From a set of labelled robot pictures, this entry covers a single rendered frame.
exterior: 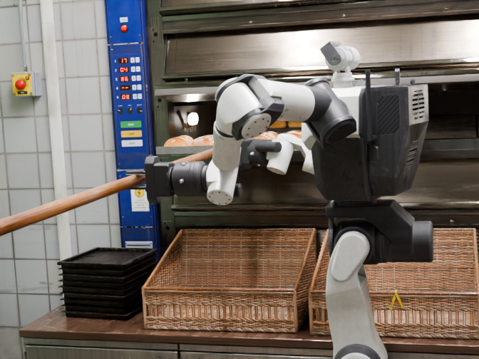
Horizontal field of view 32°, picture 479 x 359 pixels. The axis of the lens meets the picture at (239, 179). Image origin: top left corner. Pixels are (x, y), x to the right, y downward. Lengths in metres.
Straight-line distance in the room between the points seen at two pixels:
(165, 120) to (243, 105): 1.54
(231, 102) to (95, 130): 1.68
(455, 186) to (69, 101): 1.58
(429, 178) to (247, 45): 0.86
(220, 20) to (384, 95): 1.26
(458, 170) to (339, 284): 1.03
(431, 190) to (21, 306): 1.82
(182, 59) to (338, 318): 1.40
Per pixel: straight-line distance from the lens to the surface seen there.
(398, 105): 2.20
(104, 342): 3.07
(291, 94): 1.97
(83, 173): 3.57
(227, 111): 1.91
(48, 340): 3.17
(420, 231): 2.32
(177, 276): 3.34
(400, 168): 2.22
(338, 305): 2.38
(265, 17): 3.29
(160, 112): 3.41
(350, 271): 2.32
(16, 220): 1.64
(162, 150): 3.11
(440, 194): 3.21
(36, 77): 3.59
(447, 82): 3.05
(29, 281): 3.78
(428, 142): 3.20
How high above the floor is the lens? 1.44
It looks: 7 degrees down
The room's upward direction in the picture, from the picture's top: 3 degrees counter-clockwise
